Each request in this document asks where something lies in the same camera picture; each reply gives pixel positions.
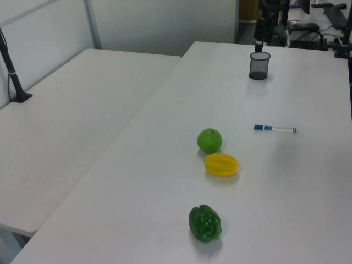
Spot blue and white marker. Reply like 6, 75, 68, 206
253, 124, 298, 134

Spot yellow starfruit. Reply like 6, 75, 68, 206
203, 153, 239, 177

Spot green bell pepper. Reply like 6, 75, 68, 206
188, 204, 222, 243

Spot black mesh pen cup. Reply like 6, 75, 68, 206
249, 51, 272, 81

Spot white side table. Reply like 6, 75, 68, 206
0, 48, 182, 237

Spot wooden cabinet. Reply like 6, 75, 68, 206
238, 0, 260, 21

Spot black equipment box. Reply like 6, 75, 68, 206
289, 30, 328, 51

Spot black clamp stand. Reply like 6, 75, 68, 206
334, 16, 352, 59

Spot black keyboard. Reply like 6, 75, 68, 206
322, 5, 349, 29

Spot grey partition frame post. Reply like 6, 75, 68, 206
83, 0, 103, 51

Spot black camera pole with base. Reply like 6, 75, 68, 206
0, 27, 34, 103

